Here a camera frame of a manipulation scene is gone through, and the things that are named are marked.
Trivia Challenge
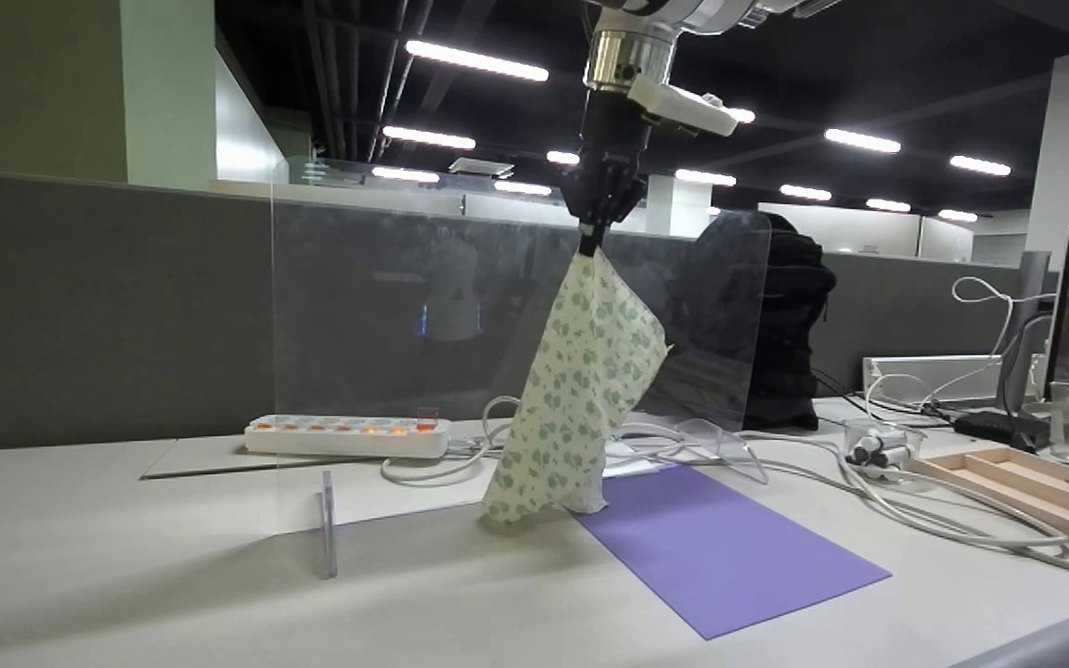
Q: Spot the white looped cable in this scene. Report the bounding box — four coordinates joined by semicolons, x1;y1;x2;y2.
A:
378;393;528;488

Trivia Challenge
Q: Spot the transparent acrylic screen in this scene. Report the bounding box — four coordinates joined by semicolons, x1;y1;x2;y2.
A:
267;191;776;582

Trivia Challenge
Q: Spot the thin white cable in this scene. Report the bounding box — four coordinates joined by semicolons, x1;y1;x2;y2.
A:
848;269;1032;430

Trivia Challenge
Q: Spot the white green floral cloth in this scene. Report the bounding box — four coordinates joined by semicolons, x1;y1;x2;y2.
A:
477;249;676;535

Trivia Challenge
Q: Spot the wooden tray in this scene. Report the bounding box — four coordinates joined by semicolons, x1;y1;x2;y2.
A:
914;442;1069;566

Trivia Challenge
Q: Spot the white power strip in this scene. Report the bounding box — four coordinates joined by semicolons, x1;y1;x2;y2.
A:
241;411;458;462

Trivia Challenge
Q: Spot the gray office partition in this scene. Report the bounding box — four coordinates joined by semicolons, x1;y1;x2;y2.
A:
0;163;1058;457

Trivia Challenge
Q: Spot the gray monitor stand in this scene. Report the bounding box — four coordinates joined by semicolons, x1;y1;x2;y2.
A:
952;249;1056;457

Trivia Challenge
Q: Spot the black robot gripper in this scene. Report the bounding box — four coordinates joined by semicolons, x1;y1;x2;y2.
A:
560;86;658;258

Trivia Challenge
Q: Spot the long gray cable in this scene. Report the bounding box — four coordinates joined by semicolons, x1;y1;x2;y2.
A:
754;449;1069;586

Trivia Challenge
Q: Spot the green pillar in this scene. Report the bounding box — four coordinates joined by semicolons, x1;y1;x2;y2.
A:
0;0;218;191

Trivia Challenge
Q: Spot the purple rectangular mat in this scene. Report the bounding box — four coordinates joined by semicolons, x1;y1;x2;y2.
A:
575;462;896;644

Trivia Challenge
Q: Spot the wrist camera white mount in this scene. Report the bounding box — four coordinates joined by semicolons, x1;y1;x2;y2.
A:
624;71;744;139

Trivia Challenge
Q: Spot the ceiling light tube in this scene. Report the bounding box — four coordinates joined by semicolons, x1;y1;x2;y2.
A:
490;179;556;201
378;122;482;157
942;150;1019;183
776;183;839;207
401;37;552;89
368;163;446;189
821;122;905;158
672;163;744;191

